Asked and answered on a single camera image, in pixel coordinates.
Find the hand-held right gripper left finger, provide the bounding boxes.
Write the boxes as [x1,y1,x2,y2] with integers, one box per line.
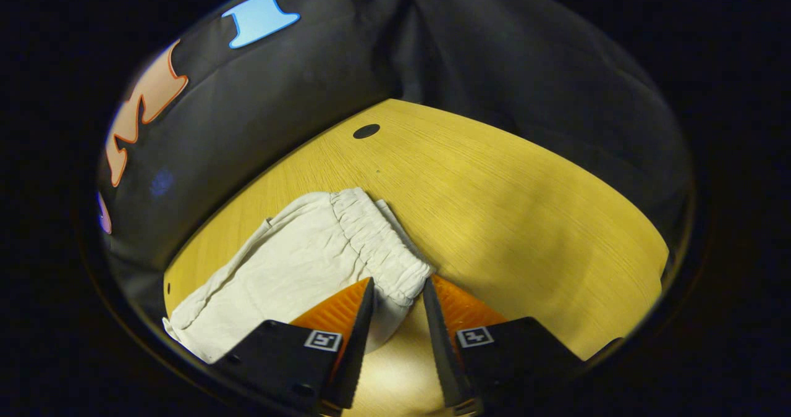
[212,277,376,415]

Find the black backdrop cloth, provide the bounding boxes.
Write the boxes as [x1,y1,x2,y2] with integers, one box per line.
[96,0,696,319]

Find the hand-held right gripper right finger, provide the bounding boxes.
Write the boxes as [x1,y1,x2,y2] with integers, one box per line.
[423,274,586,415]

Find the white jeans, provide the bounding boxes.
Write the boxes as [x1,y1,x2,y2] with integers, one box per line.
[163,187,435,364]

